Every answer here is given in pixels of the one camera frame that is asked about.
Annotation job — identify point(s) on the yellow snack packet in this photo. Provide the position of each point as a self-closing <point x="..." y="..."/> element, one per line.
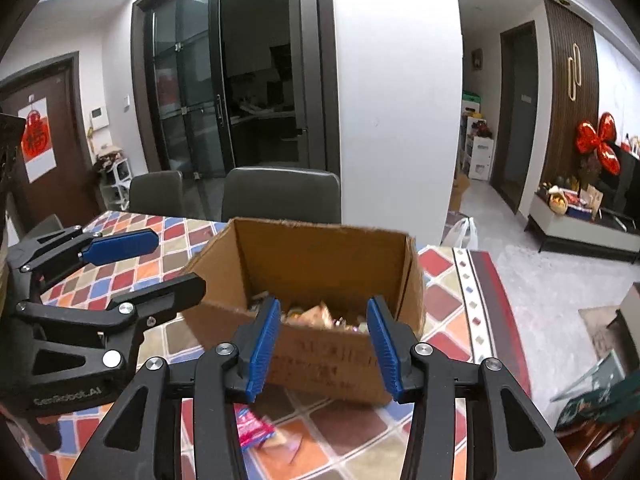
<point x="312" y="316"/>

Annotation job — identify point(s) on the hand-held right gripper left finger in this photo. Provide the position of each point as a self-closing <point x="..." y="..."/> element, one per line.
<point x="262" y="347"/>

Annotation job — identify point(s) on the pink snack packet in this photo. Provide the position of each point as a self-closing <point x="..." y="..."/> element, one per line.
<point x="252" y="427"/>

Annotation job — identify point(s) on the glass sliding door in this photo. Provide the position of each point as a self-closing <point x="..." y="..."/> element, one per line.
<point x="200" y="75"/>

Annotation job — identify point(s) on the green box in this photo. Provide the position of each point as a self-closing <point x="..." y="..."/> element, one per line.
<point x="597" y="397"/>

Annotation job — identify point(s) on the brown entrance door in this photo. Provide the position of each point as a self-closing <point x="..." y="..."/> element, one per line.
<point x="47" y="145"/>

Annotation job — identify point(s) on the cardboard box on floor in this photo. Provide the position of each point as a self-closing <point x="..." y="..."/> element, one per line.
<point x="457" y="191"/>

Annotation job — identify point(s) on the wooden chair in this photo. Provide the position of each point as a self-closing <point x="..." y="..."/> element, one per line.
<point x="605" y="440"/>

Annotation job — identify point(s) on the small white trolley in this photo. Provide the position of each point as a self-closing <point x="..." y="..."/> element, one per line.
<point x="114" y="180"/>

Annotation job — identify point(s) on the red bow balloon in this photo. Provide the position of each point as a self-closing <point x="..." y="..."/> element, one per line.
<point x="597" y="141"/>

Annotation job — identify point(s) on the grey dining chair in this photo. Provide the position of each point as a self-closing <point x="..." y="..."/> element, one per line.
<point x="155" y="192"/>
<point x="280" y="195"/>

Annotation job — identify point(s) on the red white door poster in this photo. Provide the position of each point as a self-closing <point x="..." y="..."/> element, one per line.
<point x="36" y="140"/>

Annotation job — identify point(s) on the white wall intercom panel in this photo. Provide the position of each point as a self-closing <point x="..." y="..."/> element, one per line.
<point x="98" y="117"/>

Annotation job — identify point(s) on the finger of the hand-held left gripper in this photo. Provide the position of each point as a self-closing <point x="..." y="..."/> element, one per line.
<point x="150" y="300"/>
<point x="120" y="247"/>

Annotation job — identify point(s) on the fruit basket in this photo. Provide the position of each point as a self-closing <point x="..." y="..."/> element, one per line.
<point x="559" y="200"/>

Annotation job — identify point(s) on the checkered tablecloth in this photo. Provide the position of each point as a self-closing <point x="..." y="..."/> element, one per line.
<point x="450" y="320"/>

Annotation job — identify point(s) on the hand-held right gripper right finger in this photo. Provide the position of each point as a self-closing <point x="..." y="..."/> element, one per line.
<point x="385" y="350"/>

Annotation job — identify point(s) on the brown cardboard box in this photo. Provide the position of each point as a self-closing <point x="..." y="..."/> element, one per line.
<point x="325" y="270"/>

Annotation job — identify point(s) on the white storage shelf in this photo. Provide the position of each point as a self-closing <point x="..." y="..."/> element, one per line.
<point x="478" y="152"/>

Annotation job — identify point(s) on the dark low cabinet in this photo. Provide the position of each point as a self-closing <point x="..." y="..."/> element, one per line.
<point x="580" y="230"/>

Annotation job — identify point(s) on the purple gold candy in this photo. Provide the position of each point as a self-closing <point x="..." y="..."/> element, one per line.
<point x="352" y="328"/>

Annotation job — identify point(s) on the dark room door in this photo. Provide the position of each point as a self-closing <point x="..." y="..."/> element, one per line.
<point x="517" y="115"/>

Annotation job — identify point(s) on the clear packet white candy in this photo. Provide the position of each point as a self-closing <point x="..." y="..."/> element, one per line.
<point x="287" y="441"/>

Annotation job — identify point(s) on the white plastic bag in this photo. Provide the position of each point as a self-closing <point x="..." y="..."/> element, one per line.
<point x="462" y="232"/>

